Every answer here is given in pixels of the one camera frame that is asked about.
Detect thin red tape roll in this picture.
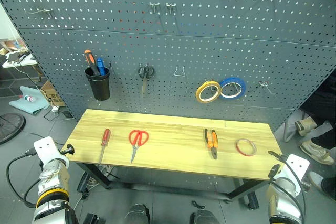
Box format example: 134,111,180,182
235,137,257,157

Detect grey pegboard wall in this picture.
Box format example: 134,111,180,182
0,0,336,133

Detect black trousers of bystander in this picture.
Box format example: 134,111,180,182
300,71,336,151

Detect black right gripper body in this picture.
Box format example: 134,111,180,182
277,156,289,175

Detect brown cardboard box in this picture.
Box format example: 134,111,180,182
39,80,67,108

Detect black handled scissors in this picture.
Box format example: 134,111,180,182
138,63,156,99

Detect black cup holder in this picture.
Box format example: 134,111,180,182
84,66,111,101

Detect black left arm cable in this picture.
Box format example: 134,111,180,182
6,148,43,209

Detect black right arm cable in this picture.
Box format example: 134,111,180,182
272,155,307,224

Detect beige shoe with white sole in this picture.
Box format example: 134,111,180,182
299,140,336,166

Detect red handled scissors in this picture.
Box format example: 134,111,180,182
128,129,150,165

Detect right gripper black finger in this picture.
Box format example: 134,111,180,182
267,150,287,162
267,164,282,181

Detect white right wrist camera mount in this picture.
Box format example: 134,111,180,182
277,154,311,196

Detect orange handled pliers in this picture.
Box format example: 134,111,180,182
204,128,219,160

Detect white side table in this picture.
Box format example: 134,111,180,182
1,50,40,69

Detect small labelled bottle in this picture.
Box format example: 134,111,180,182
18,94,36,103

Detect yellow tape roll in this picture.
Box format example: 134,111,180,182
195,81,222,105

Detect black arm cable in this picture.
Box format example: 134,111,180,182
6,148,43,209
272,155,307,224

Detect angled metal peg hook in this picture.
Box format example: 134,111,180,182
258,80,276,95

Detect blue handled screwdriver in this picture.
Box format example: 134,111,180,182
96,58,107,76

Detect long single metal hook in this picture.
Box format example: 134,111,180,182
29,8,55,19

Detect blue tape roll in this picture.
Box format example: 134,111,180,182
218,77,247,101

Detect small black box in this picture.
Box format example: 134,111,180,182
82,212,102,224

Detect orange and black screwdriver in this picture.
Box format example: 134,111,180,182
83,49,101,77

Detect black round fan base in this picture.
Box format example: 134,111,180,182
0,112,26,145

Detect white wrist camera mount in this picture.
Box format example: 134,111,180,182
277,154,311,196
33,136,70,168

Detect red handled screwdriver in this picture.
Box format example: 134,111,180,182
98,128,111,165

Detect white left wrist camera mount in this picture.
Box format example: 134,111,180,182
33,136,70,168

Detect dark rounded robot foot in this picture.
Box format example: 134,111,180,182
124,203,151,224
190,208,220,224

